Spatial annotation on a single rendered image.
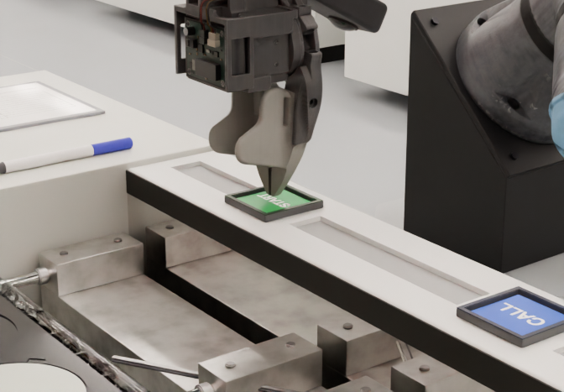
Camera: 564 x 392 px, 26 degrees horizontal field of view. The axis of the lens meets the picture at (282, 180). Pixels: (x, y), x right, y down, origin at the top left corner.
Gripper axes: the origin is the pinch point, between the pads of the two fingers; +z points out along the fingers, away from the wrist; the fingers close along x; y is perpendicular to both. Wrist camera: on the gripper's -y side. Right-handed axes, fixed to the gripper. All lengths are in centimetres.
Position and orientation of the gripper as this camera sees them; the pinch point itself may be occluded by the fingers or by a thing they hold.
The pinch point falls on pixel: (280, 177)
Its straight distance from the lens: 95.2
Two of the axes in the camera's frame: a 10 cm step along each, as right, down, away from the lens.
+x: 5.9, 2.6, -7.6
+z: 0.0, 9.5, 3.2
